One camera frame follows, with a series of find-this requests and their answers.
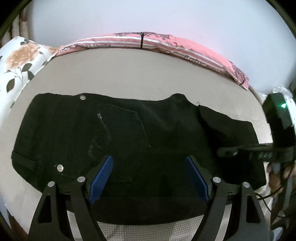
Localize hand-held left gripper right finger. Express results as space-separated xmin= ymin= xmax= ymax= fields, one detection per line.
xmin=184 ymin=155 xmax=270 ymax=241

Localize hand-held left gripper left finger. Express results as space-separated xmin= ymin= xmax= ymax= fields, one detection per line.
xmin=28 ymin=155 xmax=114 ymax=241

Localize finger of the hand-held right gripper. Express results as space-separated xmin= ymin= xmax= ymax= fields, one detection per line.
xmin=217 ymin=144 xmax=275 ymax=160

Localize black pants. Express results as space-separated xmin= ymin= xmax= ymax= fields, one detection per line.
xmin=11 ymin=93 xmax=266 ymax=226

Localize person's right hand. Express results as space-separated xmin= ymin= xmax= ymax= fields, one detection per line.
xmin=266 ymin=161 xmax=292 ymax=198

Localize white crumpled cloth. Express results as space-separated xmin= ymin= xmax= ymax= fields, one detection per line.
xmin=272 ymin=86 xmax=292 ymax=102

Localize pink striped pillow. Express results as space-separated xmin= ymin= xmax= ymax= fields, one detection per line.
xmin=57 ymin=32 xmax=250 ymax=90

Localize white floral pillow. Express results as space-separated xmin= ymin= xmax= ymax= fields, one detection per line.
xmin=0 ymin=37 xmax=60 ymax=126

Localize beige patterned curtain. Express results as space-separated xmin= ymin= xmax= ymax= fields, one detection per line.
xmin=14 ymin=19 xmax=30 ymax=42

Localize black cable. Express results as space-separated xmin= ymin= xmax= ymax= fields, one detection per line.
xmin=255 ymin=192 xmax=285 ymax=218

